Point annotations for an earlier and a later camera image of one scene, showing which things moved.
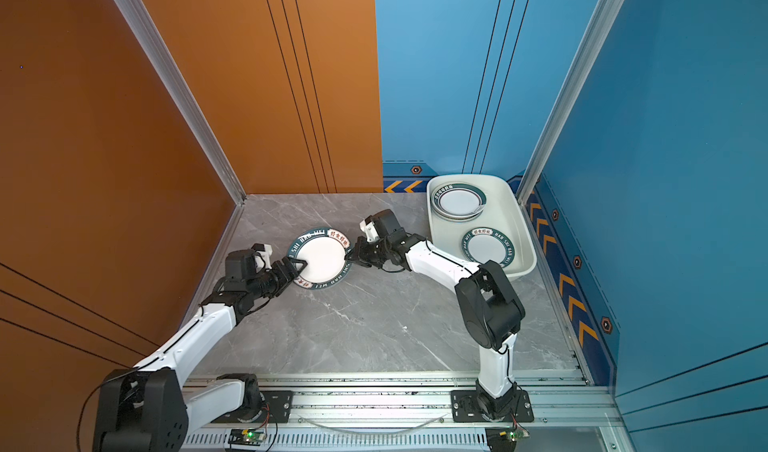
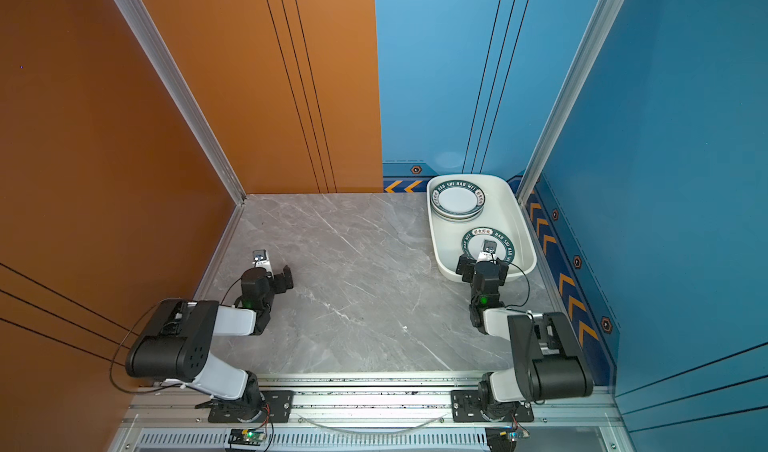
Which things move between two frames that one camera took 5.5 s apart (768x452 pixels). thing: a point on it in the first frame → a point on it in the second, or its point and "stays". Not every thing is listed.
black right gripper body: [373, 253] → [470, 276]
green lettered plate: [324, 251] → [457, 200]
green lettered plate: [482, 244] stays
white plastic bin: [480, 218] stays
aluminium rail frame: [412, 413] stays
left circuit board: [247, 436] stays
